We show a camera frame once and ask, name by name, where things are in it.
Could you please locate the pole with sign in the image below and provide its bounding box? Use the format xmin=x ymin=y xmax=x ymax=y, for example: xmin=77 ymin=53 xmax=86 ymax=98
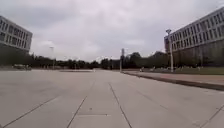
xmin=119 ymin=48 xmax=125 ymax=73

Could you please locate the row of trees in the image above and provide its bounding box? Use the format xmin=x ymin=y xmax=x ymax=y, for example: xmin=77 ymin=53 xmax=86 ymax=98
xmin=0 ymin=45 xmax=204 ymax=71

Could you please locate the grey paved plaza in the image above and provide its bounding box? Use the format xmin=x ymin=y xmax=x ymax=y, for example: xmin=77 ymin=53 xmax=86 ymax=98
xmin=0 ymin=68 xmax=224 ymax=128

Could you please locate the street lamp pole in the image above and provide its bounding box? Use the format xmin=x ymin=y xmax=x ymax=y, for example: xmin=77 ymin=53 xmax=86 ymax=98
xmin=49 ymin=45 xmax=56 ymax=70
xmin=165 ymin=28 xmax=175 ymax=73

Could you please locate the grey kerb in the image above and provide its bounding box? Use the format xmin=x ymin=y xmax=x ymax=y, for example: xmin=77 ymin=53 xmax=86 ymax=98
xmin=121 ymin=70 xmax=224 ymax=92

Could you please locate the grass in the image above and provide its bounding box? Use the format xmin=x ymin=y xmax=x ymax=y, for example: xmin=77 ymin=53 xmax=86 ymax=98
xmin=143 ymin=66 xmax=224 ymax=76

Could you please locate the red paved strip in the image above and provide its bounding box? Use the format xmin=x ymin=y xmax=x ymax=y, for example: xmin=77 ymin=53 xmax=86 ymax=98
xmin=126 ymin=69 xmax=224 ymax=86

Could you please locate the light building with windows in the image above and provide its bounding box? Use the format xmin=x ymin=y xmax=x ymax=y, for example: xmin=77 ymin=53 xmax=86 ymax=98
xmin=0 ymin=15 xmax=34 ymax=54
xmin=163 ymin=6 xmax=224 ymax=68

